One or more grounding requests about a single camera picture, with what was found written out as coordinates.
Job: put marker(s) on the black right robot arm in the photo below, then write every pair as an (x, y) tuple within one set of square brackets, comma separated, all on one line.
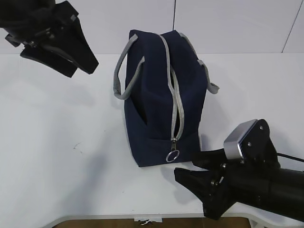
[(291, 184)]

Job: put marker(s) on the white tape on table edge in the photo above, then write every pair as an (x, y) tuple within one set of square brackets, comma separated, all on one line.
[(145, 221)]

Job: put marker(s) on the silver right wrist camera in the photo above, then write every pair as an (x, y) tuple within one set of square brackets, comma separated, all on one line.
[(233, 143)]

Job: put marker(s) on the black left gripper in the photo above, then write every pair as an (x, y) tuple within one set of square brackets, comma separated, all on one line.
[(66, 52)]

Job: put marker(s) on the navy blue insulated lunch bag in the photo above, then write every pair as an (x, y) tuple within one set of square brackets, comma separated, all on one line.
[(163, 85)]

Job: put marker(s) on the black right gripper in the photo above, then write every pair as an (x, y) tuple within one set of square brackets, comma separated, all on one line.
[(250, 181)]

